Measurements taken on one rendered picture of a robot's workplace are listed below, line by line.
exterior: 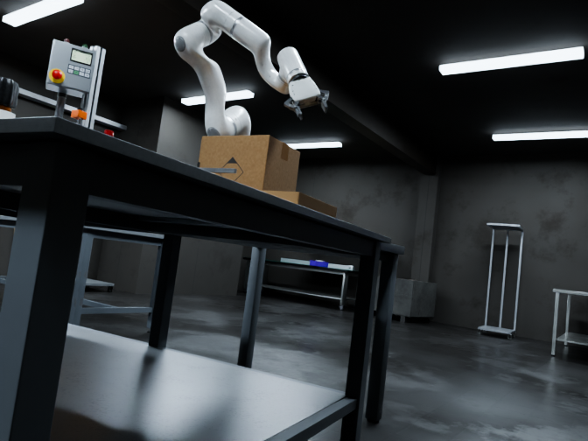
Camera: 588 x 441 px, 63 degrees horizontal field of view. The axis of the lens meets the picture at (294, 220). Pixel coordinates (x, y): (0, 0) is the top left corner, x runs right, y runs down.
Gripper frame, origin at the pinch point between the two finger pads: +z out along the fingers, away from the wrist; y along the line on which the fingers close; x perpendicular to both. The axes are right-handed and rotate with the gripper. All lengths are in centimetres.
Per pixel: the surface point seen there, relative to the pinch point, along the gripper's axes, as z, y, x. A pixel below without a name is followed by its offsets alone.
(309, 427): 94, 33, -26
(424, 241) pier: -201, -251, -595
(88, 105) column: -52, 82, -17
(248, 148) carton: 3.4, 25.2, -5.8
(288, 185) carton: 12.0, 14.3, -22.0
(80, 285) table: -59, 151, -171
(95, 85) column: -60, 78, -15
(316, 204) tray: 47, 14, 15
